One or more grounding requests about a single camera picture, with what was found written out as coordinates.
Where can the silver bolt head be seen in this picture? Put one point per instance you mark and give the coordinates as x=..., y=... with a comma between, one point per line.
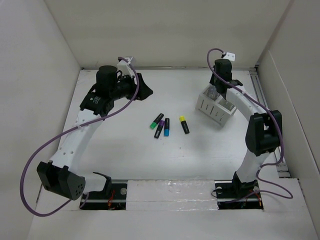
x=123, y=191

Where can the blue cap highlighter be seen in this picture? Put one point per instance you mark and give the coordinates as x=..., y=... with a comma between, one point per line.
x=166, y=127

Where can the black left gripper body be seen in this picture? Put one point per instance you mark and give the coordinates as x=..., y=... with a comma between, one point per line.
x=138, y=96

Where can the blue cap small bottle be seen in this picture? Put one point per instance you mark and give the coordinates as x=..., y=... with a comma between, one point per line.
x=212, y=92

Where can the white desk organizer box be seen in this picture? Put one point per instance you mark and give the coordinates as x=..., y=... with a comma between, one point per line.
x=220, y=110

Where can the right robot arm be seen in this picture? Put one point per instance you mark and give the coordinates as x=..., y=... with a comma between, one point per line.
x=261, y=137

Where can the aluminium rail right side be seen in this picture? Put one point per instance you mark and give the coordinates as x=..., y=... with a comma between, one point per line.
x=282, y=168

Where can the green cap highlighter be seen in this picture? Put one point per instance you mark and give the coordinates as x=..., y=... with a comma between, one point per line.
x=156, y=121

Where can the purple cap highlighter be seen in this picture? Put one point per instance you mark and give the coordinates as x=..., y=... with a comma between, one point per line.
x=159, y=129

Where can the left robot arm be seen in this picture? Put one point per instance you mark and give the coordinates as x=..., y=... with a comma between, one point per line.
x=60, y=174

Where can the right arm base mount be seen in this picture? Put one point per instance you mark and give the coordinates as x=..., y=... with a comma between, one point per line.
x=237, y=195

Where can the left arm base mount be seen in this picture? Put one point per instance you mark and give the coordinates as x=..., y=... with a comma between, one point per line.
x=103, y=193

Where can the yellow cap highlighter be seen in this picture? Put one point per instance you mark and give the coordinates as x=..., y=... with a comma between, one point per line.
x=184, y=124

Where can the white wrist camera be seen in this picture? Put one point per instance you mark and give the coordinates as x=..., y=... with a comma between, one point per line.
x=123, y=65
x=228, y=56

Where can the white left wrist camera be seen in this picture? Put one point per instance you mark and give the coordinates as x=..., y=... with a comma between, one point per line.
x=123, y=65

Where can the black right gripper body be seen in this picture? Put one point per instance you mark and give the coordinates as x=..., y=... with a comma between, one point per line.
x=214, y=80

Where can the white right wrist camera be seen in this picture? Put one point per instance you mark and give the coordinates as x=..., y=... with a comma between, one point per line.
x=228, y=56

